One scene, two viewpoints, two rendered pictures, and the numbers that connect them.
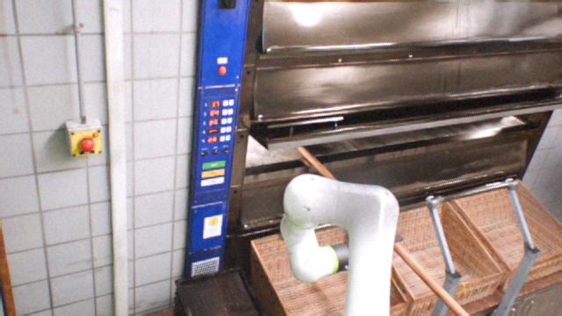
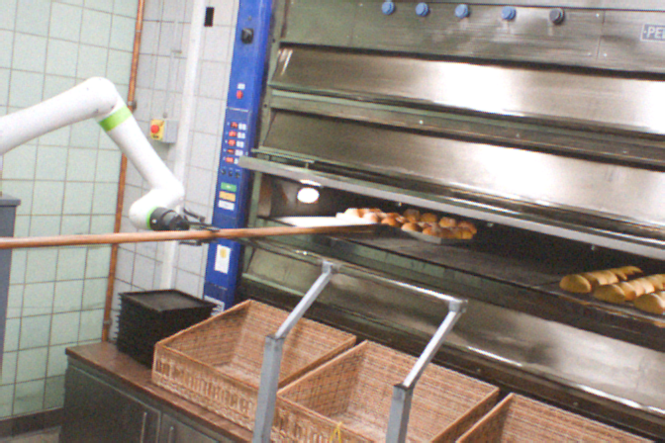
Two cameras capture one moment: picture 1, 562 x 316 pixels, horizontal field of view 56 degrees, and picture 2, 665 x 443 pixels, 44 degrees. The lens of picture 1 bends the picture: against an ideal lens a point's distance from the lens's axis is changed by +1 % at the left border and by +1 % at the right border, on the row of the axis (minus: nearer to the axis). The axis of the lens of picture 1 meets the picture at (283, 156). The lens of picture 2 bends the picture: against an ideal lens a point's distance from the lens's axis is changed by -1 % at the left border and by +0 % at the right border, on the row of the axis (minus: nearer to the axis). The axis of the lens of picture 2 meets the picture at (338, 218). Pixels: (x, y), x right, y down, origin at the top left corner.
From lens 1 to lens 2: 333 cm
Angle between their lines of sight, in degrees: 69
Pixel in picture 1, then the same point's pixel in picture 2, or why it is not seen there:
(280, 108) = (283, 146)
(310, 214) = not seen: hidden behind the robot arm
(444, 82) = (473, 170)
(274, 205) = (278, 269)
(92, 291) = (151, 285)
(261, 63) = (275, 99)
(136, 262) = (177, 272)
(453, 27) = (471, 92)
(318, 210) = not seen: hidden behind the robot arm
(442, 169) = (499, 334)
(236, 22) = (252, 54)
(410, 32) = (412, 88)
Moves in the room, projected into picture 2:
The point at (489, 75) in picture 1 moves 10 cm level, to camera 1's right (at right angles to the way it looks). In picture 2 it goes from (554, 182) to (573, 186)
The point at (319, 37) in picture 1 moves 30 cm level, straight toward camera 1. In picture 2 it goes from (317, 79) to (238, 67)
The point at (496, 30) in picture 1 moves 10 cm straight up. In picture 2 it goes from (542, 105) to (547, 73)
